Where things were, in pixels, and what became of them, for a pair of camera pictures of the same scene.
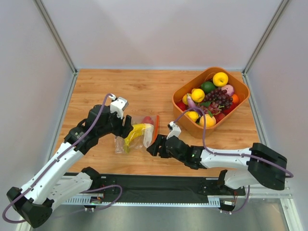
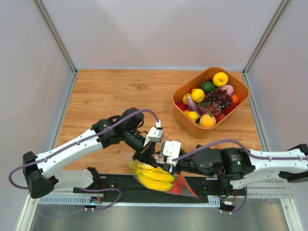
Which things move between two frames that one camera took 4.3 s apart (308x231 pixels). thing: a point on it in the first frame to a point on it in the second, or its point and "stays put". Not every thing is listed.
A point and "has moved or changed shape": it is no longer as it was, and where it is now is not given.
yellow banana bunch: [136, 129] has moved or changed shape
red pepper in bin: [182, 106] stays put
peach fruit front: [210, 121] stays put
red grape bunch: [211, 108] stays put
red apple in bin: [218, 117] stays put
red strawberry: [147, 119] to [177, 186]
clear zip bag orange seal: [143, 134] has moved or changed shape
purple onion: [230, 89] stays put
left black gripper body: [123, 126] to [143, 154]
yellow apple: [220, 79] stays put
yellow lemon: [198, 95] stays put
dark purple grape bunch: [219, 96] stays put
